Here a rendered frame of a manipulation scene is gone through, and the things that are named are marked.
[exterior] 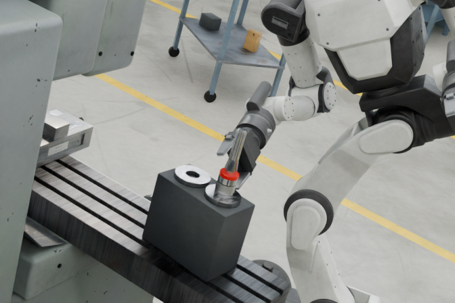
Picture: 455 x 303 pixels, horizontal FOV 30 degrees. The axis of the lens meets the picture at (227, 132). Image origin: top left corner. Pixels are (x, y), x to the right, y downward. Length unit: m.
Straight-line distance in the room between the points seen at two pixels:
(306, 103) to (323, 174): 0.20
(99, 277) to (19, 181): 0.71
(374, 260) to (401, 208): 0.70
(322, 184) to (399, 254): 2.20
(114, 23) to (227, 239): 0.58
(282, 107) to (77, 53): 0.55
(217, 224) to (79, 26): 0.55
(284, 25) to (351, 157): 0.40
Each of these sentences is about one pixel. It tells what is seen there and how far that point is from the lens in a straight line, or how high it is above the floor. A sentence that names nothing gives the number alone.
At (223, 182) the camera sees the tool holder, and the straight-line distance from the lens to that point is 1.99.
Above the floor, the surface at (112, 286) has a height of 0.63.
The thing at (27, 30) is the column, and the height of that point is 1.55.
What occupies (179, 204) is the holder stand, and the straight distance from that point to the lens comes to 2.04.
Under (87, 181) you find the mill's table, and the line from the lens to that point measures 2.34.
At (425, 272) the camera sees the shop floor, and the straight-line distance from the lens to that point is 4.51.
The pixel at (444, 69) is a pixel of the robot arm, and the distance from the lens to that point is 2.02.
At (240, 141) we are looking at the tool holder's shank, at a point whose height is 1.31.
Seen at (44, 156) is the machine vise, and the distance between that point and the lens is 2.37.
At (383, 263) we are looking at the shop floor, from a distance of 4.42.
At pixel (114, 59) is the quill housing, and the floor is 1.35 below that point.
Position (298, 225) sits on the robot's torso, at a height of 0.97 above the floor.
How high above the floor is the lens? 2.10
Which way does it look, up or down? 24 degrees down
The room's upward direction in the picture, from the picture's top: 16 degrees clockwise
